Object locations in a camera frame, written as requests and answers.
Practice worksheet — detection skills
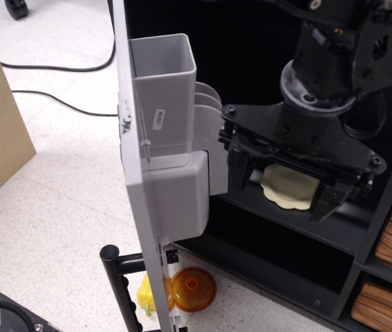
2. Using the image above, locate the grey toy fridge door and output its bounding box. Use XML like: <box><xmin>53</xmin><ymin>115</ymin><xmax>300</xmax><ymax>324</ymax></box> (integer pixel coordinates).
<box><xmin>113</xmin><ymin>1</ymin><xmax>228</xmax><ymax>331</ymax></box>

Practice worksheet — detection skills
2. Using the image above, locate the yellow toy bell pepper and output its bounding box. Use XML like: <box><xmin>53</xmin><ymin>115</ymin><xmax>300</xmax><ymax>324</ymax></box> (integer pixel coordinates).
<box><xmin>137</xmin><ymin>273</ymin><xmax>156</xmax><ymax>317</ymax></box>

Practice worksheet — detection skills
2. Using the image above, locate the black caster wheel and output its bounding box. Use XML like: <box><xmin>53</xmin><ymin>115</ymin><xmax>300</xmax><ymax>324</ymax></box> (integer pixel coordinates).
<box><xmin>4</xmin><ymin>0</ymin><xmax>29</xmax><ymax>20</ymax></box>

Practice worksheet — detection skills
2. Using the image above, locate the black fridge door handle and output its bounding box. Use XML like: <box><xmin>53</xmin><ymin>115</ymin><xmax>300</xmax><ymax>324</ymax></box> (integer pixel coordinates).
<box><xmin>100</xmin><ymin>244</ymin><xmax>146</xmax><ymax>331</ymax></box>

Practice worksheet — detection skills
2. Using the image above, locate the orange translucent plastic lid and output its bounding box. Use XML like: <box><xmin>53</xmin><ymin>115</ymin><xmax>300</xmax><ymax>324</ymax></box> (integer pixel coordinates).
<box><xmin>162</xmin><ymin>266</ymin><xmax>217</xmax><ymax>312</ymax></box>

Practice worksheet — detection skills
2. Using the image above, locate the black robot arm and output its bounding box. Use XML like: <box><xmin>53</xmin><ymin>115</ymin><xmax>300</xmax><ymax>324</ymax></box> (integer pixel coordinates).
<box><xmin>219</xmin><ymin>1</ymin><xmax>392</xmax><ymax>221</ymax></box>

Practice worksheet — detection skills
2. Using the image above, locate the black floor cable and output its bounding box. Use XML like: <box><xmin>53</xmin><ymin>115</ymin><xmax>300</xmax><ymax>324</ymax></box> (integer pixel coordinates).
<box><xmin>10</xmin><ymin>89</ymin><xmax>119</xmax><ymax>118</ymax></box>
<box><xmin>0</xmin><ymin>0</ymin><xmax>117</xmax><ymax>73</ymax></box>

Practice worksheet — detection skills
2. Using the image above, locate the lower wicker basket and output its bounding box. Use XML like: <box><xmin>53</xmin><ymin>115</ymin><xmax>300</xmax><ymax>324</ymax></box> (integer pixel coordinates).
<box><xmin>351</xmin><ymin>280</ymin><xmax>392</xmax><ymax>331</ymax></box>

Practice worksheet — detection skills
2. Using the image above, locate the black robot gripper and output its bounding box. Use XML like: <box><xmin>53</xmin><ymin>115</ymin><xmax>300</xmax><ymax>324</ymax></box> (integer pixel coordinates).
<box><xmin>219</xmin><ymin>104</ymin><xmax>386</xmax><ymax>221</ymax></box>

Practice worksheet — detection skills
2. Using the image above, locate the cream scalloped plate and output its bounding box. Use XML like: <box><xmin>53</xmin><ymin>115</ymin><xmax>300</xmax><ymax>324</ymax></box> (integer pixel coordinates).
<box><xmin>260</xmin><ymin>164</ymin><xmax>320</xmax><ymax>210</ymax></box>

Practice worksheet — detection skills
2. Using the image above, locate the dark grey fridge cabinet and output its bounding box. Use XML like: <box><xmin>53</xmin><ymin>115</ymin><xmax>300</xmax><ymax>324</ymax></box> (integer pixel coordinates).
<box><xmin>124</xmin><ymin>1</ymin><xmax>392</xmax><ymax>331</ymax></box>

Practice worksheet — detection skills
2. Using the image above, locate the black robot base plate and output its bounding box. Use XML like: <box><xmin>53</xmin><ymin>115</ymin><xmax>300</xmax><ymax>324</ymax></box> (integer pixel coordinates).
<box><xmin>0</xmin><ymin>293</ymin><xmax>59</xmax><ymax>332</ymax></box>

